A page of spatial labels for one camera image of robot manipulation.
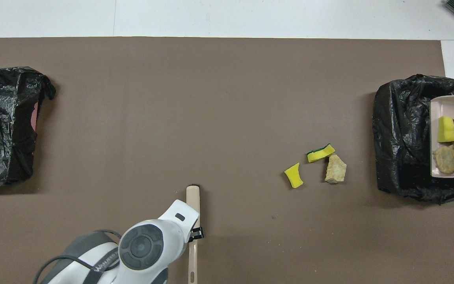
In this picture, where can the pink plastic bin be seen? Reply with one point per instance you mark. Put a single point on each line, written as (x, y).
(34, 116)

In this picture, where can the yellow sponge wedge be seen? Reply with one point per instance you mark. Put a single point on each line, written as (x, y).
(294, 176)

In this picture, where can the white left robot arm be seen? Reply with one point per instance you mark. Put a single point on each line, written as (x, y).
(148, 244)

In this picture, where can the beige brush black bristles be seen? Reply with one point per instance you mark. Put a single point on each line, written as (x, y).
(192, 197)

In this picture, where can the brown table mat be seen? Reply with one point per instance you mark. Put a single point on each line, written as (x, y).
(172, 98)

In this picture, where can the yellow green sponge piece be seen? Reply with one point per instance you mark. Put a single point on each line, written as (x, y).
(321, 154)
(445, 129)

